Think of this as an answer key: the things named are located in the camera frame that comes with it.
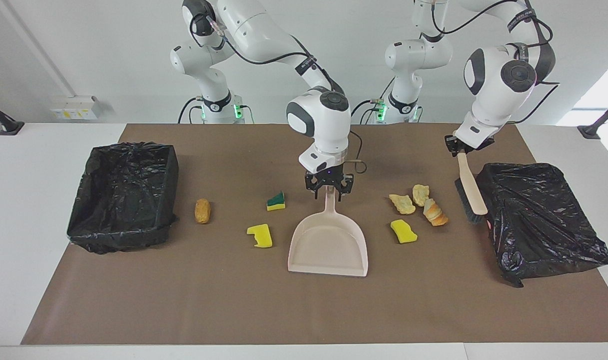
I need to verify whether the green and yellow sponge piece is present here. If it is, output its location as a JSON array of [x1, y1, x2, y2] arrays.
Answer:
[[266, 190, 286, 212]]

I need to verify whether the beige hand brush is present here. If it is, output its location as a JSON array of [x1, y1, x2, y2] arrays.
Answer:
[[454, 151, 488, 224]]

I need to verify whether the beige plastic dustpan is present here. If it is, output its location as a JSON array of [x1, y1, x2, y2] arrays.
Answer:
[[288, 186, 369, 277]]

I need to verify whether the striped croissant piece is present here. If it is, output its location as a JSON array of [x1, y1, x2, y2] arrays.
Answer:
[[423, 198, 449, 227]]

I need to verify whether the notched yellow sponge piece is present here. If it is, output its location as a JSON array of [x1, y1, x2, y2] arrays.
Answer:
[[247, 223, 273, 249]]

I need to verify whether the yellow sponge block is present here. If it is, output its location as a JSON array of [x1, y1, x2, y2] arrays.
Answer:
[[390, 219, 418, 244]]

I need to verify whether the brown fried croquette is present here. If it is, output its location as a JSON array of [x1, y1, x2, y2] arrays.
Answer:
[[194, 198, 211, 225]]

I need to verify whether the bin covered by black bag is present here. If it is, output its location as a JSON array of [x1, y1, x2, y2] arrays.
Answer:
[[472, 162, 608, 288]]

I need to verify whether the open bin with black bag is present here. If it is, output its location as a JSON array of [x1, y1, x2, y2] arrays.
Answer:
[[66, 141, 179, 255]]

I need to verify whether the brown paper table mat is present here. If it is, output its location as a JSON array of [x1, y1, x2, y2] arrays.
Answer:
[[20, 123, 608, 346]]

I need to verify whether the black clamp stand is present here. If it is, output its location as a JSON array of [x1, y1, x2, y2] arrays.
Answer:
[[578, 97, 608, 140], [0, 96, 24, 136]]

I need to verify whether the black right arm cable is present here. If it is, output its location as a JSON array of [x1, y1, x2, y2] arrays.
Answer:
[[204, 12, 368, 175]]

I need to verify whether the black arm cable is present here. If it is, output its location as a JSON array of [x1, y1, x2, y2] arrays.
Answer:
[[430, 0, 560, 125], [204, 12, 368, 175]]

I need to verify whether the black base cable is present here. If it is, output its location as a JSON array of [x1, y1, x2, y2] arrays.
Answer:
[[346, 97, 384, 125], [178, 96, 204, 124]]

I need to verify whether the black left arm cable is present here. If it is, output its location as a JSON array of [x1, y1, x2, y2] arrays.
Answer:
[[430, 0, 560, 125]]

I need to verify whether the white wall socket box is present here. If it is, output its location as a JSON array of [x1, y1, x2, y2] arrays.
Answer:
[[50, 96, 102, 121]]

